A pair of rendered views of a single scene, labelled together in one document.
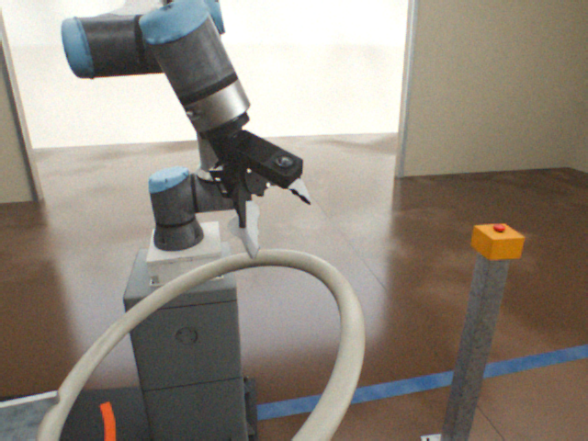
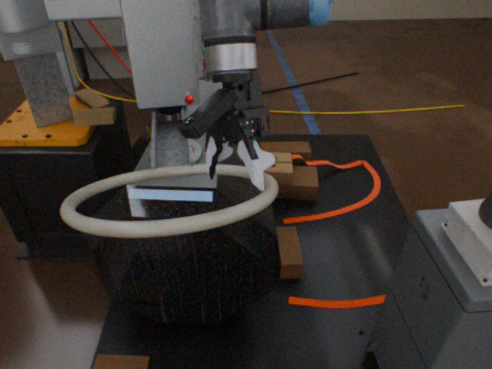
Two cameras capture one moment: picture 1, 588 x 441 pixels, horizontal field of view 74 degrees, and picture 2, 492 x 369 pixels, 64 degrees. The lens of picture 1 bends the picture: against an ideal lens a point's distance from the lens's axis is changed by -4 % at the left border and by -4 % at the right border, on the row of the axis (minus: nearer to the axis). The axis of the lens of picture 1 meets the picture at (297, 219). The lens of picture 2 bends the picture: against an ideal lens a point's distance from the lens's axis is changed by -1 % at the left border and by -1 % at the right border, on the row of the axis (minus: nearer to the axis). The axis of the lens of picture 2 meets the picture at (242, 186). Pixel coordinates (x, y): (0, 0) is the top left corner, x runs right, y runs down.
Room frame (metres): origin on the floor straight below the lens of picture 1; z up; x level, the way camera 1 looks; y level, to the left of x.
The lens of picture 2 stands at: (0.71, -0.56, 1.80)
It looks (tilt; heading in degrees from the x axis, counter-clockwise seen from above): 38 degrees down; 98
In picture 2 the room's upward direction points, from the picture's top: straight up
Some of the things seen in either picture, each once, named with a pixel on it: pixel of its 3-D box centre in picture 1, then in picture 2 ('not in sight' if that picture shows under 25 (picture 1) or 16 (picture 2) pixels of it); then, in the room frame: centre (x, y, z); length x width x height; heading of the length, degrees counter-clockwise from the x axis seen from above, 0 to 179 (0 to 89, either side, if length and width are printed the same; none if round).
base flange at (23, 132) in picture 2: not in sight; (53, 118); (-0.57, 1.23, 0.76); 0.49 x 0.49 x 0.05; 7
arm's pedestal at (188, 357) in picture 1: (193, 351); (455, 321); (1.42, 0.46, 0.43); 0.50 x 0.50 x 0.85; 12
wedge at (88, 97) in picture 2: not in sight; (91, 98); (-0.42, 1.42, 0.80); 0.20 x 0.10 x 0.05; 146
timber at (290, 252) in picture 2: not in sight; (288, 251); (0.76, 1.07, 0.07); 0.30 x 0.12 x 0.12; 99
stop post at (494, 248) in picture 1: (471, 357); not in sight; (1.24, -0.68, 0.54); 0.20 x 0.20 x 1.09; 7
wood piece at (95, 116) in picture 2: not in sight; (95, 116); (-0.31, 1.21, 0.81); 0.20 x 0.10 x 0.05; 15
